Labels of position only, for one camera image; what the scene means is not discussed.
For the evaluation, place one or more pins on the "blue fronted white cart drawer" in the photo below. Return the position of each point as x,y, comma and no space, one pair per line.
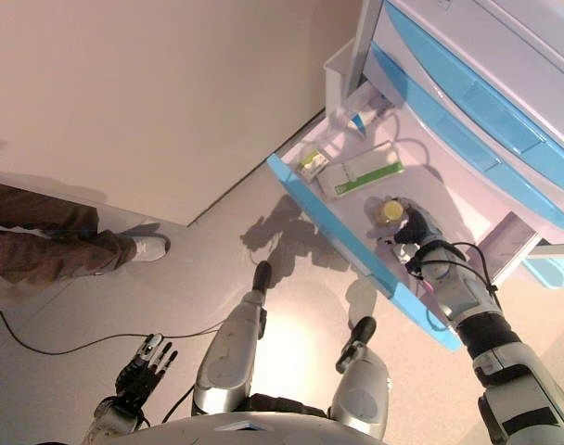
337,236

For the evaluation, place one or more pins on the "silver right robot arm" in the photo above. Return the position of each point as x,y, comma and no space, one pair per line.
458,287

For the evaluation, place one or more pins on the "long white green medicine box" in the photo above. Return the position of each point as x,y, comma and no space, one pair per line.
356,174

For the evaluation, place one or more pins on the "small green white medicine box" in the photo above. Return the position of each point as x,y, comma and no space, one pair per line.
313,164

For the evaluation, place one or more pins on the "brown trousers of person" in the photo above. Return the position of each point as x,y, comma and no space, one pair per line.
41,241

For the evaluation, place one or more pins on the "white side bin of cart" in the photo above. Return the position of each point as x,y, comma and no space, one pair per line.
337,88

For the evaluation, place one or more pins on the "light blue plastic bin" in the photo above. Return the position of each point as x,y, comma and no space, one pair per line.
551,273

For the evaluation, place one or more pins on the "blue white tube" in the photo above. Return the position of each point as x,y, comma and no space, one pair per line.
358,123

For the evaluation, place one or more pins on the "silver right robot leg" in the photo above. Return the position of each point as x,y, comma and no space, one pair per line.
361,398

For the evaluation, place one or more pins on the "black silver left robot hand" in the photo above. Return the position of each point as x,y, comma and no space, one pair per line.
138,375

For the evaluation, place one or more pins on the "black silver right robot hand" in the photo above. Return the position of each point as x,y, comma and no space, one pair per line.
419,227

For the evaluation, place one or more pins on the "white medical cart blue drawers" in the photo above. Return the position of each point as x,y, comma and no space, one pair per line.
449,46

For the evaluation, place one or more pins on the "pink box with red figure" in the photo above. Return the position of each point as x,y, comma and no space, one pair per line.
428,285

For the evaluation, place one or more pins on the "clear bottle of yellow capsules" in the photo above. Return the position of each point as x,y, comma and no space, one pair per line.
389,211

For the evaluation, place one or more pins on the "grey white sneaker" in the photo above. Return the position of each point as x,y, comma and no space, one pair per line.
149,248

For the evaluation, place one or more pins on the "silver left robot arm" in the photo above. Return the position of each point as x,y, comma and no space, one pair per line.
110,417

